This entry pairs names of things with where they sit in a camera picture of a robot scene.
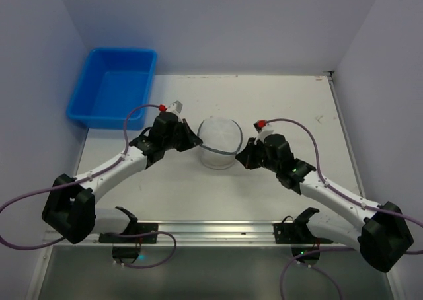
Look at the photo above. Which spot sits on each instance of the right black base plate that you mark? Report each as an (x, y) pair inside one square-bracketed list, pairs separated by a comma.
[(295, 232)]

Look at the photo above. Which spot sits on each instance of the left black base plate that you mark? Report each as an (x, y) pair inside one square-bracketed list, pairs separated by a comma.
[(139, 233)]

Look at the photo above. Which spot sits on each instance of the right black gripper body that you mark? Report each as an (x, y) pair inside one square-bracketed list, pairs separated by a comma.
[(253, 153)]

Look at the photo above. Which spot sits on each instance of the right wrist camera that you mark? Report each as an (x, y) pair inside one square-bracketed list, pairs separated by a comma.
[(264, 129)]

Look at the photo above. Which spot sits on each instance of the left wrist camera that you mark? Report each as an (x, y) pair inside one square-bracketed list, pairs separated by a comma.
[(175, 107)]

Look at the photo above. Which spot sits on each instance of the white mesh laundry bag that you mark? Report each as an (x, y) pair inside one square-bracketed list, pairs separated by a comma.
[(222, 140)]

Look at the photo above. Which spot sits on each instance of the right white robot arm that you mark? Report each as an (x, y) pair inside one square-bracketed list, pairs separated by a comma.
[(378, 231)]

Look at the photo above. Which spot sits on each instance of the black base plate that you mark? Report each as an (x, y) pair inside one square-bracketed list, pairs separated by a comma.
[(295, 232), (139, 233)]

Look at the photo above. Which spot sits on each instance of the aluminium mounting rail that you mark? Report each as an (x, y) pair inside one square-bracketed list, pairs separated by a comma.
[(241, 233)]

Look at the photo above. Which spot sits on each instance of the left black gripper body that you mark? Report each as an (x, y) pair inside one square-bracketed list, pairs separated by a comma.
[(182, 135)]

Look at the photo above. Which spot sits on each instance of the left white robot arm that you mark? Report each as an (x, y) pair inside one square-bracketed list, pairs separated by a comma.
[(71, 205)]

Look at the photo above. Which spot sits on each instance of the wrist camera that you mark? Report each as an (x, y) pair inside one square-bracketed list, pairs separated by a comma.
[(264, 129), (175, 107)]

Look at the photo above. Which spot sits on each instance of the blue plastic bin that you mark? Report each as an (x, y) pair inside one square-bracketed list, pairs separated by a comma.
[(113, 82)]

